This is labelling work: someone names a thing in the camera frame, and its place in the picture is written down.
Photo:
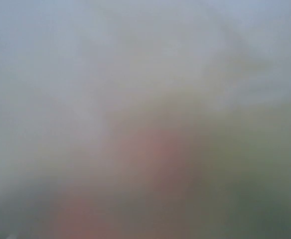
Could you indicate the red round fruit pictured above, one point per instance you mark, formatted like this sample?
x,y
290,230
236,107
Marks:
x,y
155,154

